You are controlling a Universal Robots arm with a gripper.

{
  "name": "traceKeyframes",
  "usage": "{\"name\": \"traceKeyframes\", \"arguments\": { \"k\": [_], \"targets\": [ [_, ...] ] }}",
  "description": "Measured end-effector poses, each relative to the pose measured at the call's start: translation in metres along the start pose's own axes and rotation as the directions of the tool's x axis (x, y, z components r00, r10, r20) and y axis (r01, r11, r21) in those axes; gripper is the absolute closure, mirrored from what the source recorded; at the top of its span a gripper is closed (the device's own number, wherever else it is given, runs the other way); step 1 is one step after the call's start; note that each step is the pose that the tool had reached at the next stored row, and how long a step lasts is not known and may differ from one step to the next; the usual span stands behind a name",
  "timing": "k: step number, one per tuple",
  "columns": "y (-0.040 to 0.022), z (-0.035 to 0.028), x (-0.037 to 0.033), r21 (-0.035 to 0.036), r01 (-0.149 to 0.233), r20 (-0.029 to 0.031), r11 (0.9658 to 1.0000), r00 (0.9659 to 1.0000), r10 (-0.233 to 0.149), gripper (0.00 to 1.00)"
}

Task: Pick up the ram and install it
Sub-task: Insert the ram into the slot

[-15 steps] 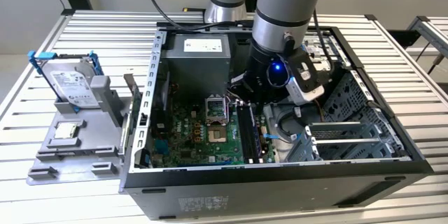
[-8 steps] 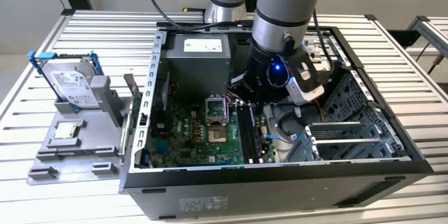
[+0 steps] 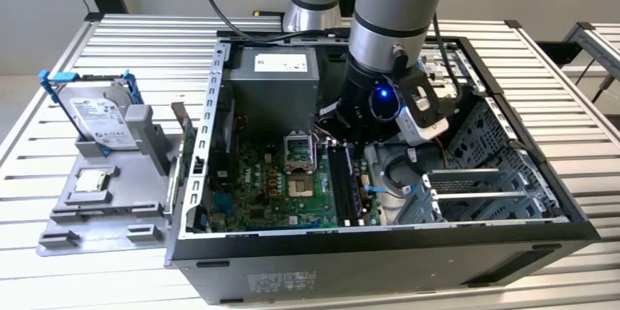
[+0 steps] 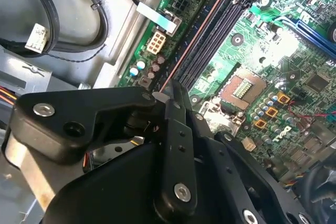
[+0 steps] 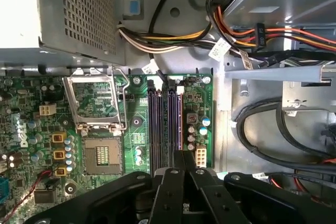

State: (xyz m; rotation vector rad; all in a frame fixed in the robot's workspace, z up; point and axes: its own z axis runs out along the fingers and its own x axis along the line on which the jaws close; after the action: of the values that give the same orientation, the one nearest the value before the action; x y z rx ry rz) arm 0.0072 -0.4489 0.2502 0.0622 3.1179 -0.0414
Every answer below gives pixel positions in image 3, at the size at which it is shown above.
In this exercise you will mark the green motherboard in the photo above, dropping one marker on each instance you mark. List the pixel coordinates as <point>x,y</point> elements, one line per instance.
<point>257,208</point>

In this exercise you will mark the black RAM slot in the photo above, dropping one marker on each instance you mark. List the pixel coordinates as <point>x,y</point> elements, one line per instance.
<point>343,183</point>
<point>338,183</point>

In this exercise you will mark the metal locking lever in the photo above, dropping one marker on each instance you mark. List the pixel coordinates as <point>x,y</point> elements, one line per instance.
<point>318,144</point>

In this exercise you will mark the black grey PC case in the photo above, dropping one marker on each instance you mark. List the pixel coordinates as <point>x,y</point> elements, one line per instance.
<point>339,263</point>

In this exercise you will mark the silver hard disk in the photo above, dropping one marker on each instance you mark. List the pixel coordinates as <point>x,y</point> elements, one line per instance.
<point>97,117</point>

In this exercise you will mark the small aluminium slat table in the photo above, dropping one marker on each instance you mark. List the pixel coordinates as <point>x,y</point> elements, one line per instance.
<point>606,34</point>

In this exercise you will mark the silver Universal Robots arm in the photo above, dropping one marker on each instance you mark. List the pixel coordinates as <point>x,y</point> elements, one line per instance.
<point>398,16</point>

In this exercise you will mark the silver CPU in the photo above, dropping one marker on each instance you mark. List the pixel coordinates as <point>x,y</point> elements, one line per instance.
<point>93,179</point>

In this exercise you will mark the grey power supply unit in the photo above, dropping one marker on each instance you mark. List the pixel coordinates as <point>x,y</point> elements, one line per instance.
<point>271,106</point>

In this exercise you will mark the blue expansion slot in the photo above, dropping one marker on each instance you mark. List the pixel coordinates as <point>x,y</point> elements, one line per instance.
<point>281,227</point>

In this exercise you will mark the grey parts rack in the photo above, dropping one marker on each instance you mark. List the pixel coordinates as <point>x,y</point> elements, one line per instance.
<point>131,186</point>

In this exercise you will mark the pale grey wrist camera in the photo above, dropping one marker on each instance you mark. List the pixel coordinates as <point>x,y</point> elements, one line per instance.
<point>426,128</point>

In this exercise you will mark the CPU socket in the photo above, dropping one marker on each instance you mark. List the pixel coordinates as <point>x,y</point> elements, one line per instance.
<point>302,184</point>

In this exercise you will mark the blue disk carrier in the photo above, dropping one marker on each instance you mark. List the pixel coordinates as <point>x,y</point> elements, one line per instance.
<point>61,76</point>

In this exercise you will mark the black case fan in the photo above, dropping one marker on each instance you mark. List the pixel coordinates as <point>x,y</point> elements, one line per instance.
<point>225,132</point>

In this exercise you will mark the graphics card with metal bracket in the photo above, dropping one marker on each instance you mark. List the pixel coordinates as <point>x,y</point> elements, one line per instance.
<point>183,115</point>

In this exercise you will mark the grey metal disk bay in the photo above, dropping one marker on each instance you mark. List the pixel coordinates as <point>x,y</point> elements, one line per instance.
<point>458,70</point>

